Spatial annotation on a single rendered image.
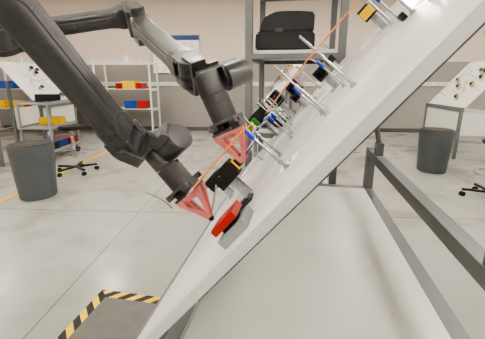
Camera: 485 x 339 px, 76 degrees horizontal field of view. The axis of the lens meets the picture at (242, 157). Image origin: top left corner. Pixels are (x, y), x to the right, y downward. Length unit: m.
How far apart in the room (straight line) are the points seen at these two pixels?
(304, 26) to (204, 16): 6.83
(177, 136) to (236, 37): 7.67
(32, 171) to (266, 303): 3.54
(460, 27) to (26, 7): 0.54
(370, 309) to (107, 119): 0.71
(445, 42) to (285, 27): 1.35
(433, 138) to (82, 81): 4.83
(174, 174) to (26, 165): 3.44
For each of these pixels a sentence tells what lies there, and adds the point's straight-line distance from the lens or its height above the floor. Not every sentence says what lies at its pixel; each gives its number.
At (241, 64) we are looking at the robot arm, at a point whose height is 1.35.
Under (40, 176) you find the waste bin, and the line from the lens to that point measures 4.11.
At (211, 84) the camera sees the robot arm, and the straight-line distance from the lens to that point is 0.65.
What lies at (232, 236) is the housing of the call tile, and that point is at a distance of 0.48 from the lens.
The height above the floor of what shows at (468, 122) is 0.62.
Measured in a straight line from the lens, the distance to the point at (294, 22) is 1.71.
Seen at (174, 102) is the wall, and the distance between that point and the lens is 8.50.
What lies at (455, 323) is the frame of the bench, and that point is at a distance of 0.89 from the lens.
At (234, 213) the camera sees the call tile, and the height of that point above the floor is 1.12.
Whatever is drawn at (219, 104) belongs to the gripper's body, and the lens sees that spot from 0.65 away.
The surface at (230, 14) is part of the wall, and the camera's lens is 8.37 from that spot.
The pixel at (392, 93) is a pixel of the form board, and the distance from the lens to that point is 0.39.
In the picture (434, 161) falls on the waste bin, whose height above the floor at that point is 0.19.
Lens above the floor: 1.31
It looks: 14 degrees down
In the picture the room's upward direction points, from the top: straight up
